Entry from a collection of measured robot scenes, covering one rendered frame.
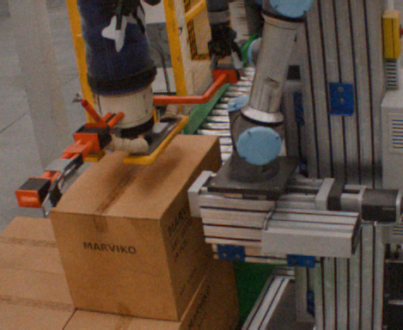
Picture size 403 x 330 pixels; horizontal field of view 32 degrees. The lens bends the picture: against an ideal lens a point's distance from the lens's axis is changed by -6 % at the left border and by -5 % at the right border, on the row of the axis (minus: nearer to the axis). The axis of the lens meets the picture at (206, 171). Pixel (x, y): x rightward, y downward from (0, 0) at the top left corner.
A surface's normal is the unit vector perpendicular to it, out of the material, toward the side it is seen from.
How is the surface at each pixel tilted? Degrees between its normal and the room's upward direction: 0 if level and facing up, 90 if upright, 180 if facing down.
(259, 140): 97
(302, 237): 90
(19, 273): 0
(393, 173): 90
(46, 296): 0
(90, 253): 90
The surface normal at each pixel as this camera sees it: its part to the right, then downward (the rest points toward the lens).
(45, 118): -0.27, 0.46
